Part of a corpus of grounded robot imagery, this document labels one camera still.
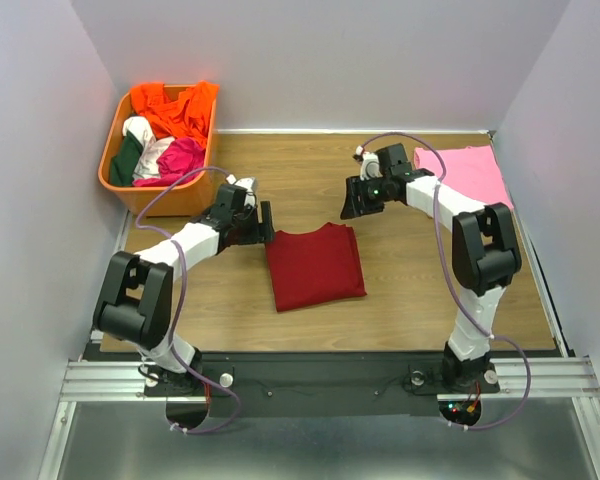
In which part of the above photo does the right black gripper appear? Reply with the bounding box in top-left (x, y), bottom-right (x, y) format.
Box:
top-left (338, 173), bottom-right (391, 219)

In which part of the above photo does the dark red t shirt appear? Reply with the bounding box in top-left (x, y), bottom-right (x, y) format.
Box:
top-left (265, 222), bottom-right (366, 313)

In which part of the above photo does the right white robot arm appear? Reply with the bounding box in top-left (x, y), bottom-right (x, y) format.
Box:
top-left (340, 169), bottom-right (521, 390)

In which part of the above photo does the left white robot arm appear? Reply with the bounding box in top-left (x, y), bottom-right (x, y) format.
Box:
top-left (93, 201), bottom-right (275, 394)

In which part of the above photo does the orange plastic laundry basket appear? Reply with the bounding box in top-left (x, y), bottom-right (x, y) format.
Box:
top-left (97, 92), bottom-right (219, 217)

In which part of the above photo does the magenta t shirt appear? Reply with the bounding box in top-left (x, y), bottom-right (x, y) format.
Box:
top-left (132, 137), bottom-right (206, 187)

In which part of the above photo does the orange t shirt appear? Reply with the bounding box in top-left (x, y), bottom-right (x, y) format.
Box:
top-left (130, 81), bottom-right (219, 148)

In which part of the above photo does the folded pink t shirt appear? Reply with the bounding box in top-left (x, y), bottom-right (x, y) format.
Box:
top-left (438, 146), bottom-right (513, 212)

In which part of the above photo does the white t shirt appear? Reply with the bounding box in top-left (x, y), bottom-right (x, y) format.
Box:
top-left (122, 116), bottom-right (175, 180)

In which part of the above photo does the dark green t shirt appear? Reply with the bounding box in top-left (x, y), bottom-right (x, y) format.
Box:
top-left (109, 134), bottom-right (144, 187)

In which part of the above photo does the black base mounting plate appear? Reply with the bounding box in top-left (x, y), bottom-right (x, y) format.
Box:
top-left (138, 351), bottom-right (499, 419)

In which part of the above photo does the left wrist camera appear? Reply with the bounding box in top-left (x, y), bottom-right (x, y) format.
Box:
top-left (214, 174), bottom-right (258, 212)

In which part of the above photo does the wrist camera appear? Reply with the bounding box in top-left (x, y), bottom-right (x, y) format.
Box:
top-left (214, 174), bottom-right (258, 212)
top-left (353, 144), bottom-right (413, 180)

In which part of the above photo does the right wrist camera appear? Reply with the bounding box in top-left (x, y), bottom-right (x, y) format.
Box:
top-left (353, 144), bottom-right (413, 180)

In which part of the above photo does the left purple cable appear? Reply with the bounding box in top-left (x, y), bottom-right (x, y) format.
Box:
top-left (133, 165), bottom-right (242, 435)

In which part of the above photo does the purple cable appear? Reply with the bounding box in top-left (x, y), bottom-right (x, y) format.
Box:
top-left (133, 165), bottom-right (242, 435)
top-left (354, 132), bottom-right (532, 432)

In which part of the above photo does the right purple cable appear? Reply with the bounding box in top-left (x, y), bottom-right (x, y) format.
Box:
top-left (354, 132), bottom-right (532, 432)

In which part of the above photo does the aluminium frame rail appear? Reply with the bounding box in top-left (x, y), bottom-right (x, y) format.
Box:
top-left (37, 132), bottom-right (600, 480)

